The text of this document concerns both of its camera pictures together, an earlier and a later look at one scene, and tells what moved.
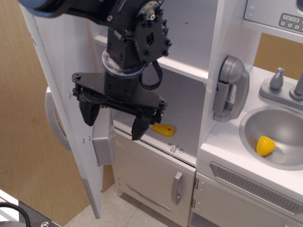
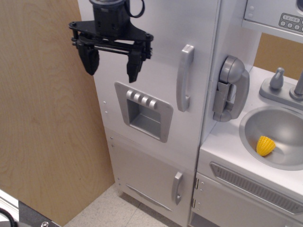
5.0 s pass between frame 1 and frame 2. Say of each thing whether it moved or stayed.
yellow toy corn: stayed
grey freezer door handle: stayed
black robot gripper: moved
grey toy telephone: stayed
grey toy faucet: stayed
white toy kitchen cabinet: stayed
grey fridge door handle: moved
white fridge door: moved
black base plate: stayed
